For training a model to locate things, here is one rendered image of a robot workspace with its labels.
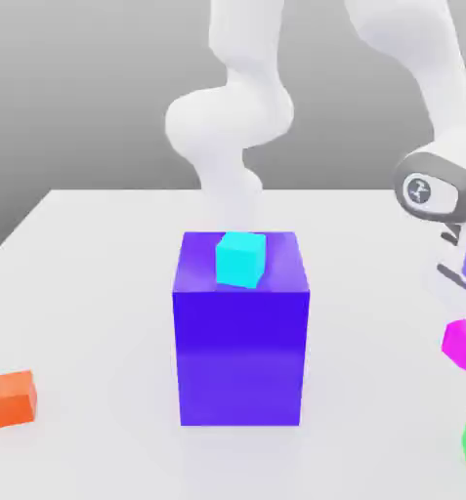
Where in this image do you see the small magenta cube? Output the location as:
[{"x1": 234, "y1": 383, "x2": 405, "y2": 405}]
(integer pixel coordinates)
[{"x1": 441, "y1": 317, "x2": 466, "y2": 371}]

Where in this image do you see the small cyan cube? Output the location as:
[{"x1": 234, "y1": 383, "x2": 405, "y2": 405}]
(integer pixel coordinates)
[{"x1": 215, "y1": 230, "x2": 268, "y2": 290}]

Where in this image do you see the small orange cube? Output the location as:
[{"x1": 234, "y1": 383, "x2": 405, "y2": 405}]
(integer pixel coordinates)
[{"x1": 0, "y1": 369, "x2": 38, "y2": 430}]

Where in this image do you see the large purple box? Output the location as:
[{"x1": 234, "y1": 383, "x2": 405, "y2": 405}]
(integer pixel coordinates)
[{"x1": 171, "y1": 230, "x2": 311, "y2": 428}]

